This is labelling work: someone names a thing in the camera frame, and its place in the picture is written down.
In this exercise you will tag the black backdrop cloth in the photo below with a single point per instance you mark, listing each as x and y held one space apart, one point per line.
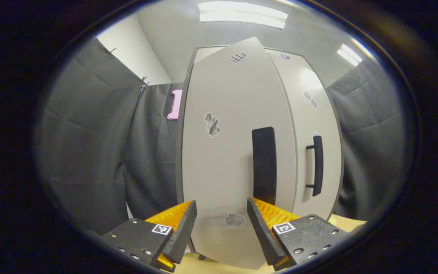
150 152
82 152
371 144

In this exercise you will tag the grey cabinet door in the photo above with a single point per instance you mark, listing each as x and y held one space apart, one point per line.
222 171
302 114

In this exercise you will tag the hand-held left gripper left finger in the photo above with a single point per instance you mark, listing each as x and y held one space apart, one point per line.
184 236

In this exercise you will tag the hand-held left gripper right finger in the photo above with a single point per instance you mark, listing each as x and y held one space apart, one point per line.
261 236

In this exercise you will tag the large ceiling light panel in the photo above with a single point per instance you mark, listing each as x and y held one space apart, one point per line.
242 15

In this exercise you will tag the small ceiling light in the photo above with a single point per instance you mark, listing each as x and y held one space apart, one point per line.
349 55

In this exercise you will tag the grey cabinet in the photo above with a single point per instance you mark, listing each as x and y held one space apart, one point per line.
178 152

